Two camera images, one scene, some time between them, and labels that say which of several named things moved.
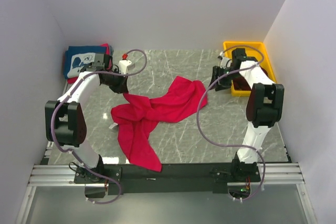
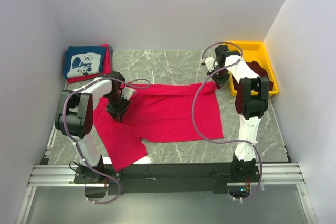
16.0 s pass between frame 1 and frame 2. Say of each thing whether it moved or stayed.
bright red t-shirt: moved
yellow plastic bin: stayed
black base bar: stayed
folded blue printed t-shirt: stayed
